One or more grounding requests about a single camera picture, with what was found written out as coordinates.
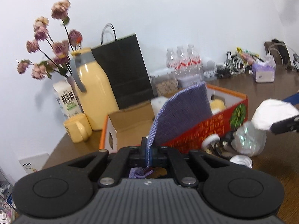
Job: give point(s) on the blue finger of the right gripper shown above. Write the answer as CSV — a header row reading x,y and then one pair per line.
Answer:
x,y
293,99

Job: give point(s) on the white cloth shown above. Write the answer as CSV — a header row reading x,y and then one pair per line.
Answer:
x,y
271,111

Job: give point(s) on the white jar lid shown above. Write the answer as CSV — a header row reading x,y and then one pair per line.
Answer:
x,y
242,160

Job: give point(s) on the yellow white plush toy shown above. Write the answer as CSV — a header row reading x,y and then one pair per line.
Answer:
x,y
217,106

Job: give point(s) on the purple knitted pouch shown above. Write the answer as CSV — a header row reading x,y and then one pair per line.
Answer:
x,y
182,112

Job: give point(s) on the translucent plastic container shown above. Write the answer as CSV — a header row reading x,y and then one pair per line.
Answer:
x,y
158,105

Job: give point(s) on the iridescent plastic bag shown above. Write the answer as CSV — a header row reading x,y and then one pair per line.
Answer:
x,y
248,140

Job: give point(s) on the purple tissue pack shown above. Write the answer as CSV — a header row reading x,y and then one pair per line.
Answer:
x,y
263,72

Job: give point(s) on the white power adapter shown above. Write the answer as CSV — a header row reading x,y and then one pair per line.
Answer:
x,y
283,54

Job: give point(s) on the colourful snack packet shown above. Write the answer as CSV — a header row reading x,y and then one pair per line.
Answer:
x,y
246,55

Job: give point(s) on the red cardboard box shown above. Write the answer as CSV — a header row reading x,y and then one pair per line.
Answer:
x,y
128,126

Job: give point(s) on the white lidded small jar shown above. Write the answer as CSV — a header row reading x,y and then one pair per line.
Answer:
x,y
210,141

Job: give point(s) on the white robot toy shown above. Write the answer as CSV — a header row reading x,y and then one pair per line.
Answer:
x,y
209,68

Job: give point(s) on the water bottle right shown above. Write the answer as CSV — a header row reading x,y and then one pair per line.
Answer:
x,y
194,60

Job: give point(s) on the water bottle middle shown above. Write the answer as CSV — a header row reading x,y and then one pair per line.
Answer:
x,y
182,60

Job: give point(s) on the clear snack container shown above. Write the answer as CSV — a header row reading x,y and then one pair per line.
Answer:
x,y
163,81

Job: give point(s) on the black paper bag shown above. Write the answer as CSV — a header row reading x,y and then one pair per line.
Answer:
x,y
122,61

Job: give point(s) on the yellow thermos jug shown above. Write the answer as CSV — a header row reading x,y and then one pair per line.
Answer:
x,y
92,87

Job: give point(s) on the yellow mug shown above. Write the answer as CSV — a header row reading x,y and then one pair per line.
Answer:
x,y
78,128

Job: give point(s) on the white milk carton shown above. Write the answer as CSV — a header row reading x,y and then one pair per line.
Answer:
x,y
66,99

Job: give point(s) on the dried pink flower bouquet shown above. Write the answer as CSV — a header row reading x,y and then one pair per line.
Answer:
x,y
55,54

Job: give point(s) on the white box beside table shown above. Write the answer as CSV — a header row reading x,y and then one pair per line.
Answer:
x,y
35,163

